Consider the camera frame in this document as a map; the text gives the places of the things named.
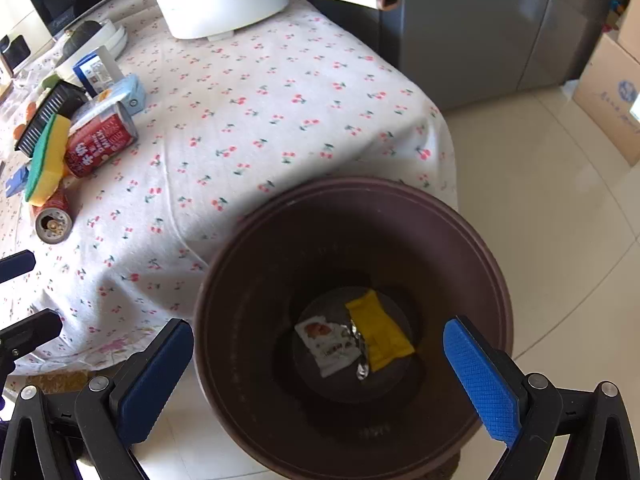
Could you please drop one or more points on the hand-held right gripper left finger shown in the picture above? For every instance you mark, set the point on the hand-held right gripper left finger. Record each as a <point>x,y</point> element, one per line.
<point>150,380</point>

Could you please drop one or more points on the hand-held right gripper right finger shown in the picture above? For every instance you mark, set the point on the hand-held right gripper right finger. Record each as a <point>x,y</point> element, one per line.
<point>480,380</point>

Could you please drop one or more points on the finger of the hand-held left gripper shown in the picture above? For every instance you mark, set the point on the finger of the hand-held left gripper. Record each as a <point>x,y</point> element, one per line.
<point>17,266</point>
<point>32,330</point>

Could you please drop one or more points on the brown plastic trash bin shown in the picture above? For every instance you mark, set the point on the brown plastic trash bin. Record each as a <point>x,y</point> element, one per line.
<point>250,270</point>

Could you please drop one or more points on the black ribbed plastic tray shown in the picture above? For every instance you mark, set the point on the black ribbed plastic tray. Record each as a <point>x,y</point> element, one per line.
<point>50,105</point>

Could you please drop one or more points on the blue white box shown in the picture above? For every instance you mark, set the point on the blue white box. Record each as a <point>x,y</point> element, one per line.
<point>95,72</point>

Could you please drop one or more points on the small red can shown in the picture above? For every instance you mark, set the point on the small red can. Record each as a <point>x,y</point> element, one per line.
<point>52,220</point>

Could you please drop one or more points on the small blue packet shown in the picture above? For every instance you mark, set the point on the small blue packet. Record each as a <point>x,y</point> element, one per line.
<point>16,182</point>

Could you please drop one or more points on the yellow snack packet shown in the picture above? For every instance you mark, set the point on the yellow snack packet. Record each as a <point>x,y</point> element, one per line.
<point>382,332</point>

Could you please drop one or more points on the yellow green sponge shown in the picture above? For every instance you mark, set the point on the yellow green sponge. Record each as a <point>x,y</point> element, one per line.
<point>47,160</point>

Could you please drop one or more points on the silver foil wrapper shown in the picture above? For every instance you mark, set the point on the silver foil wrapper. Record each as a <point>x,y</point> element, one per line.
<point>361,355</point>

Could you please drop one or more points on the small orange fruit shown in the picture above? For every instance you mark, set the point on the small orange fruit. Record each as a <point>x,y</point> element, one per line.
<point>31,108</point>
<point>19,131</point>

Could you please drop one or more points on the large red can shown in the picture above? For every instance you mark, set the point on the large red can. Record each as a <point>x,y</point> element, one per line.
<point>97,142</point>

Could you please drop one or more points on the white printed wrapper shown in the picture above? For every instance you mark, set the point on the white printed wrapper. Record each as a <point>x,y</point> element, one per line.
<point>325,350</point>

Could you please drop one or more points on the small green item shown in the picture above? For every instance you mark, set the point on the small green item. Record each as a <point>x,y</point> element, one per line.
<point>50,81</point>

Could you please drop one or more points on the light blue drink carton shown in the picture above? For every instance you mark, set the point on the light blue drink carton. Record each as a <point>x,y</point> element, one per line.
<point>127,92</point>

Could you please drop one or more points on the stack of white bowls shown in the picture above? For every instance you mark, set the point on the stack of white bowls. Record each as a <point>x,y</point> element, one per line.
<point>107,35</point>

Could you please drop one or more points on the cherry print tablecloth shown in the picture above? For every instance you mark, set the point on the cherry print tablecloth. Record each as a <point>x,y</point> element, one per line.
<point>275,110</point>

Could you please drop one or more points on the large cardboard box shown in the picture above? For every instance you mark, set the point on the large cardboard box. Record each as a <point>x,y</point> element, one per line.
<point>607,95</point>

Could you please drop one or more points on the white electric pot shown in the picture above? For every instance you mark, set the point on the white electric pot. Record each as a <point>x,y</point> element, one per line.
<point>215,5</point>

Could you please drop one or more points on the grey refrigerator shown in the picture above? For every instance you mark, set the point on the grey refrigerator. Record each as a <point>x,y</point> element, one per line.
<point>475,25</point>

